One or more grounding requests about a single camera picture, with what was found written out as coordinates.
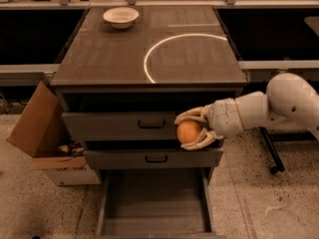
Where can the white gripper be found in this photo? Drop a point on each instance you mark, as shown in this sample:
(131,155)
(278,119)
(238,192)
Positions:
(224,118)

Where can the orange fruit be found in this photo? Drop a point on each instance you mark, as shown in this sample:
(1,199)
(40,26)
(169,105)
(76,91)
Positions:
(187,131)

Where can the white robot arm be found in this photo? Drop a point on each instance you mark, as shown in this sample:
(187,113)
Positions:
(288,97)

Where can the grey drawer cabinet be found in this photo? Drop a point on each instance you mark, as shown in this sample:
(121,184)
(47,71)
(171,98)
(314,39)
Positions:
(172,59)

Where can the grey bottom drawer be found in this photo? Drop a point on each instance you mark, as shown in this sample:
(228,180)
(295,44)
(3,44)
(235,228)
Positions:
(168,203)

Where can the grey drawer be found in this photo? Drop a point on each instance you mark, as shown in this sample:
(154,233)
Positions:
(168,203)
(135,159)
(119,126)

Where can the grey middle drawer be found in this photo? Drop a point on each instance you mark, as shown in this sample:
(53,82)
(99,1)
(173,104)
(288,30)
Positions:
(135,159)

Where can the grey top drawer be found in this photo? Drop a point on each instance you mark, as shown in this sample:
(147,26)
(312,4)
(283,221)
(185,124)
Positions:
(119,126)

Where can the black cart base bar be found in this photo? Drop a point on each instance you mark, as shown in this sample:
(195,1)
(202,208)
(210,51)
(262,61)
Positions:
(278,165)

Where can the white bowl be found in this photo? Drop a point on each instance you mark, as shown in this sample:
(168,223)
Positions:
(121,17)

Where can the brown cardboard box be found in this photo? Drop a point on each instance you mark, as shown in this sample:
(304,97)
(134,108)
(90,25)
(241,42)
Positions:
(41,133)

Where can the black top drawer handle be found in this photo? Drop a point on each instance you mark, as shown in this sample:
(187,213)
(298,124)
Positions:
(156,125)

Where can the black drawer handle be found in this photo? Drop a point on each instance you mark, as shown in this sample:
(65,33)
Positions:
(156,125)
(153,159)

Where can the black middle drawer handle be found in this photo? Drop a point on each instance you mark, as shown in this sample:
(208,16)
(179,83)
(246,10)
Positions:
(153,159)

